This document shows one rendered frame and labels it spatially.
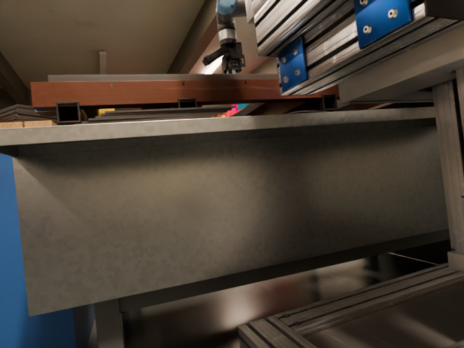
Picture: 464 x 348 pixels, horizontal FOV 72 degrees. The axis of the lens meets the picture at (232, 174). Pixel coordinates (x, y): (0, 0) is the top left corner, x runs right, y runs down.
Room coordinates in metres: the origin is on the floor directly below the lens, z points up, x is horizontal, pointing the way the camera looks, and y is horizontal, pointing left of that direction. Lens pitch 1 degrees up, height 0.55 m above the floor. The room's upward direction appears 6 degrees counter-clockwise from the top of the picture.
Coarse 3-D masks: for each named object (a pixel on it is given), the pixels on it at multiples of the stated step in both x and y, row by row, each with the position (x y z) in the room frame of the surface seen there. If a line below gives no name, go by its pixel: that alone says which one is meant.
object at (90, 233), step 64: (64, 192) 0.72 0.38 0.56; (128, 192) 0.77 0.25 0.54; (192, 192) 0.81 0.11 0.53; (256, 192) 0.87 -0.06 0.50; (320, 192) 0.93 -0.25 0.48; (384, 192) 1.00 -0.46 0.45; (64, 256) 0.72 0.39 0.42; (128, 256) 0.76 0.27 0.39; (192, 256) 0.81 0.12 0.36; (256, 256) 0.86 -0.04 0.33
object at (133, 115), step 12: (168, 108) 0.71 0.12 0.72; (180, 108) 0.72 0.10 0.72; (192, 108) 0.73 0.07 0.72; (204, 108) 0.74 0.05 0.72; (216, 108) 0.75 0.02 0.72; (228, 108) 0.76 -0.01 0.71; (96, 120) 0.67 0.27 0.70; (108, 120) 0.68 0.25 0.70; (120, 120) 0.68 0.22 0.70; (132, 120) 0.69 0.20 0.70; (144, 120) 0.70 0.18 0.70; (156, 120) 0.71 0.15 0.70
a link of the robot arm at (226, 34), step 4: (228, 28) 1.30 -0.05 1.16; (220, 32) 1.31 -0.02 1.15; (224, 32) 1.30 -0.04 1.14; (228, 32) 1.30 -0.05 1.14; (232, 32) 1.31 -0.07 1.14; (220, 36) 1.31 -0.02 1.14; (224, 36) 1.30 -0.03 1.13; (228, 36) 1.30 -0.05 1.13; (232, 36) 1.30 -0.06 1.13; (236, 36) 1.33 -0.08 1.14; (220, 40) 1.32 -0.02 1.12; (236, 40) 1.33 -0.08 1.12
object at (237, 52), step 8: (224, 40) 1.31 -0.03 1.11; (232, 40) 1.31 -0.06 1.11; (232, 48) 1.33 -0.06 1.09; (240, 48) 1.33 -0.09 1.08; (224, 56) 1.31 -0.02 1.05; (232, 56) 1.30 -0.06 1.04; (240, 56) 1.31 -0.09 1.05; (224, 64) 1.32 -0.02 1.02; (232, 64) 1.31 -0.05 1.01; (240, 64) 1.31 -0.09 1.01; (224, 72) 1.34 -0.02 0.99
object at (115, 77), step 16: (48, 80) 0.80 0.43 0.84; (64, 80) 0.81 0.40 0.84; (80, 80) 0.82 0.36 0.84; (96, 80) 0.83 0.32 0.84; (112, 80) 0.84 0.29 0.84; (128, 80) 0.85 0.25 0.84; (144, 80) 0.87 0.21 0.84; (96, 112) 1.05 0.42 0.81; (240, 112) 1.49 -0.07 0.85; (256, 112) 1.35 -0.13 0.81; (272, 112) 1.39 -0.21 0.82
